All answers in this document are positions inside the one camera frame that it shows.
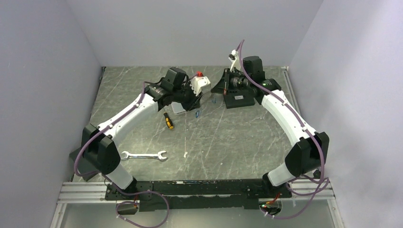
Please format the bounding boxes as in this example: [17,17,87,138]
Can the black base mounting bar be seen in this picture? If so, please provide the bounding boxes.
[105,179,292,212]

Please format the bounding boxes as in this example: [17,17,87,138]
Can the purple cable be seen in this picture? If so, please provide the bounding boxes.
[236,40,330,220]
[74,82,171,228]

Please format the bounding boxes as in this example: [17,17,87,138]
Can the silver open-end wrench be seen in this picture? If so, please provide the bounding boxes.
[120,151,168,162]

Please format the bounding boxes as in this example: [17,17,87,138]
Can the aluminium rail frame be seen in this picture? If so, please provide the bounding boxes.
[58,69,343,228]

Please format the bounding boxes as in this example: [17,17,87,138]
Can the black flat plate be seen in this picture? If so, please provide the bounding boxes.
[223,93,255,109]
[69,148,98,181]

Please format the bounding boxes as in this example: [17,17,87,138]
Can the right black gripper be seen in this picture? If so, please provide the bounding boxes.
[211,68,251,95]

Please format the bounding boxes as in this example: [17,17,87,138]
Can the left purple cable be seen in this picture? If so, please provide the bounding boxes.
[74,82,171,228]

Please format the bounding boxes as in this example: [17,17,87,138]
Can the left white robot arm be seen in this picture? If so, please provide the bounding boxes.
[74,67,211,200]

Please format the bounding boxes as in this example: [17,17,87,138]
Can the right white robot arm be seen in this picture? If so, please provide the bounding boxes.
[211,51,329,197]

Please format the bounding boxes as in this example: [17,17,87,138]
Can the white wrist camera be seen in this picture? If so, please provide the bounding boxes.
[190,71,211,96]
[229,49,241,72]

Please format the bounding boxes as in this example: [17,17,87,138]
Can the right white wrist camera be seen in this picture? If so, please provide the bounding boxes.
[229,49,241,72]

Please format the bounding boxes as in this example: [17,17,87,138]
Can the black flat plate left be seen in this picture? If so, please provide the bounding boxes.
[69,148,98,181]

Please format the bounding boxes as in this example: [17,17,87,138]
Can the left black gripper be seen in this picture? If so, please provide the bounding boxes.
[173,81,203,112]

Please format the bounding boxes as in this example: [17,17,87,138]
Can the small grey white box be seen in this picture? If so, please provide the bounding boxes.
[171,102,186,114]

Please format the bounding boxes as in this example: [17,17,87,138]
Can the black flat plate right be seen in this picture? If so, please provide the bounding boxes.
[223,93,255,109]

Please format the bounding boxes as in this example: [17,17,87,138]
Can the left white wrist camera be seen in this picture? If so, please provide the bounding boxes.
[190,71,211,96]

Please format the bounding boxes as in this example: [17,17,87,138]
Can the yellow black screwdriver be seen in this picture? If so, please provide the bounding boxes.
[163,112,174,130]

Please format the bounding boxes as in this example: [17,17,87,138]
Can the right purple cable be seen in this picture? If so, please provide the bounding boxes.
[236,40,330,220]

